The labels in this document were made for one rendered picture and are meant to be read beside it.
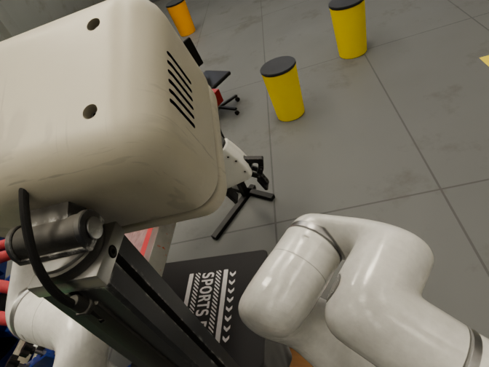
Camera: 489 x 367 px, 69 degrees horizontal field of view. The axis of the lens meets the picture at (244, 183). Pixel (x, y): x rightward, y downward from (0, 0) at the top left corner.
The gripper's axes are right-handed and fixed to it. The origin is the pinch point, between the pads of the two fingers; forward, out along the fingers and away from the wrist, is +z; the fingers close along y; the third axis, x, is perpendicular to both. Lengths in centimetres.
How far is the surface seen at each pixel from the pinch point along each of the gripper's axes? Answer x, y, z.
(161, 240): -16.9, -14.7, -10.7
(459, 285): 51, 27, 163
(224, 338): -13, -40, 44
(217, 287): 8, -45, 42
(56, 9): 723, -492, -104
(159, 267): -23.1, -14.3, -9.4
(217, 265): 18, -46, 42
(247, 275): 11, -34, 46
